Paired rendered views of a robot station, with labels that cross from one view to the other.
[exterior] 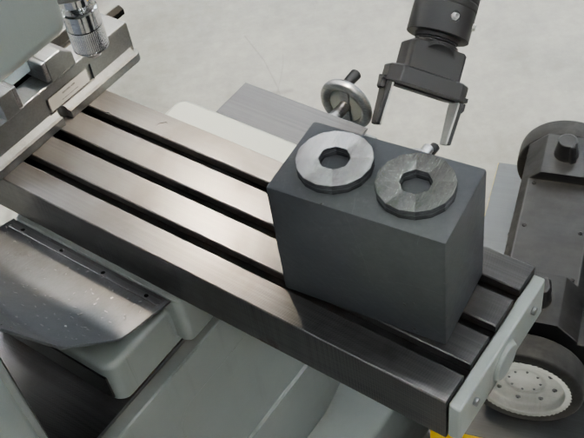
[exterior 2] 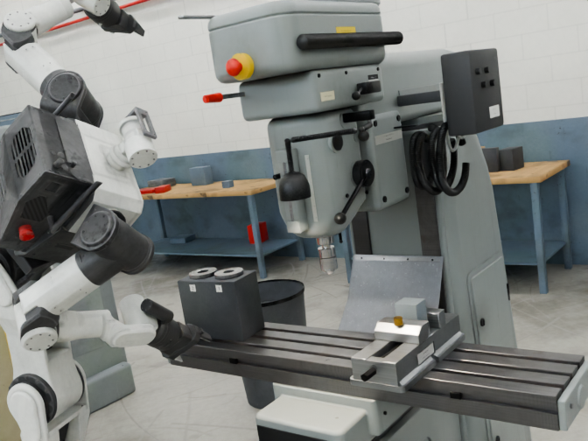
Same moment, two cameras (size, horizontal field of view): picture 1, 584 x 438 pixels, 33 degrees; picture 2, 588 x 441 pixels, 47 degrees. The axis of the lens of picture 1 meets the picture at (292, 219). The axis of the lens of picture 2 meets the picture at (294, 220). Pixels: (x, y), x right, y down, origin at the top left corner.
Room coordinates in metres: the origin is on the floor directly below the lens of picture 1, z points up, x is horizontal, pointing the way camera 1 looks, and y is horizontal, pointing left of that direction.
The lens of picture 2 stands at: (2.84, 0.00, 1.67)
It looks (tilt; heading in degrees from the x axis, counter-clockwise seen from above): 10 degrees down; 176
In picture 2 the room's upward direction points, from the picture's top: 9 degrees counter-clockwise
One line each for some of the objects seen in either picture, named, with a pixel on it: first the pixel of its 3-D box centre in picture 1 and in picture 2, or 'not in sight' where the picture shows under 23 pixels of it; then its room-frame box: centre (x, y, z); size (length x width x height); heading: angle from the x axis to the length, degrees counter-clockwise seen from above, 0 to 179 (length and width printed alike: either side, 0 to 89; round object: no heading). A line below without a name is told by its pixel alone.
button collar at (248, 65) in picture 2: not in sight; (241, 66); (1.22, 0.06, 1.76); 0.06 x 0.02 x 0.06; 47
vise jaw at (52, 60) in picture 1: (30, 51); (402, 330); (1.25, 0.35, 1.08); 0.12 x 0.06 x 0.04; 47
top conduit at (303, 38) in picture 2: not in sight; (353, 39); (1.12, 0.35, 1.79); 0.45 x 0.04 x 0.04; 137
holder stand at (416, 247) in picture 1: (379, 228); (220, 302); (0.76, -0.10, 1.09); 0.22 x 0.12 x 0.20; 54
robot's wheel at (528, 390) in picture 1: (525, 377); not in sight; (0.88, -0.35, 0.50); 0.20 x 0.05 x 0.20; 64
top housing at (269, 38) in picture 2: not in sight; (300, 41); (1.04, 0.23, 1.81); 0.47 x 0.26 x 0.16; 137
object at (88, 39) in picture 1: (85, 29); (327, 259); (1.05, 0.22, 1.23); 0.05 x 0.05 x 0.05
